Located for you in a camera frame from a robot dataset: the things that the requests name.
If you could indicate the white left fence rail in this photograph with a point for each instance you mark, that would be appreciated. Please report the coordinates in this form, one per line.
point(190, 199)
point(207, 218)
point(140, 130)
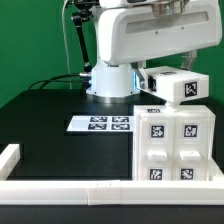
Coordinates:
point(8, 160)

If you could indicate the white cabinet top block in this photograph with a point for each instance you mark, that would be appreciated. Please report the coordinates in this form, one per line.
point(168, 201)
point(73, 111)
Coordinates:
point(177, 85)

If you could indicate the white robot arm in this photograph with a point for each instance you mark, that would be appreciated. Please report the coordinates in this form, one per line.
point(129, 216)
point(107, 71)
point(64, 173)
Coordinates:
point(117, 83)

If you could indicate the white front fence rail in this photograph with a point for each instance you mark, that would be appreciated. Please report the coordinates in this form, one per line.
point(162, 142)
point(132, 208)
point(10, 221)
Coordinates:
point(111, 192)

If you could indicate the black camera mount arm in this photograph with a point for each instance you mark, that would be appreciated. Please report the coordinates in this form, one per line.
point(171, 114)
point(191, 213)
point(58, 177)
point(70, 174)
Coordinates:
point(79, 18)

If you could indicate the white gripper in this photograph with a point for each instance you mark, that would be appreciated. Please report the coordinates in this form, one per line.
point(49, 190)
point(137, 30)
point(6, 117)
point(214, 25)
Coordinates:
point(127, 35)

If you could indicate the white right fence rail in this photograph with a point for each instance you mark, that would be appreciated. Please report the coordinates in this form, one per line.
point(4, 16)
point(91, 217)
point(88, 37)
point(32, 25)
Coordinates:
point(214, 172)

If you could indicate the white cabinet door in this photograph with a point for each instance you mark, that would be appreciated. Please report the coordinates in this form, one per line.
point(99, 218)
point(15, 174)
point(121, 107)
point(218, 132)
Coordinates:
point(190, 149)
point(155, 148)

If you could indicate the white fence rail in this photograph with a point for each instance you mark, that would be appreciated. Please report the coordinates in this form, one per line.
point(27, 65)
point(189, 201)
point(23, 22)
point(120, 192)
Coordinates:
point(214, 172)
point(111, 192)
point(8, 160)

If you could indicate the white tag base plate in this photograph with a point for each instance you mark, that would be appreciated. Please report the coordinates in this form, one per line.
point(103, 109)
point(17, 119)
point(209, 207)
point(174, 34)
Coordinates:
point(101, 124)

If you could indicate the white cabinet body box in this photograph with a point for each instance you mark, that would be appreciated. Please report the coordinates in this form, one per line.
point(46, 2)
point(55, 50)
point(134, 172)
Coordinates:
point(142, 111)

